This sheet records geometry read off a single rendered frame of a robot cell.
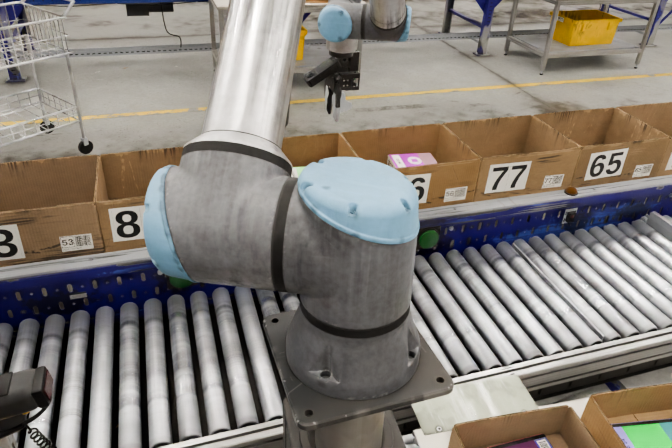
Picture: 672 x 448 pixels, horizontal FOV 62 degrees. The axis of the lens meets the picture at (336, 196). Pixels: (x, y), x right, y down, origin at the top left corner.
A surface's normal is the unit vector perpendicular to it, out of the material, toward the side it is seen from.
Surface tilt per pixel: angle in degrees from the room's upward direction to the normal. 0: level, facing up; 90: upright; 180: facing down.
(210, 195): 43
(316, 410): 4
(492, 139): 89
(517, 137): 90
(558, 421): 90
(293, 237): 58
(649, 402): 89
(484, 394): 0
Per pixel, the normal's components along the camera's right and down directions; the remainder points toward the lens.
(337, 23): -0.25, 0.51
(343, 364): -0.16, 0.12
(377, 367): 0.29, 0.12
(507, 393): 0.04, -0.86
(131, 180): 0.31, 0.49
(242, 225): -0.11, -0.20
